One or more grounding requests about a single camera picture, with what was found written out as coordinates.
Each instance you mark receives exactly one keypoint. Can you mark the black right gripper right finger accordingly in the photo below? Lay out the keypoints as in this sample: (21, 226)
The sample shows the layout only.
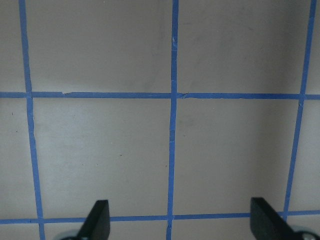
(266, 224)

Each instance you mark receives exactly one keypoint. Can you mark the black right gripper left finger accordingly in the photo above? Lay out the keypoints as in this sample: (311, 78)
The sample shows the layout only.
(97, 224)

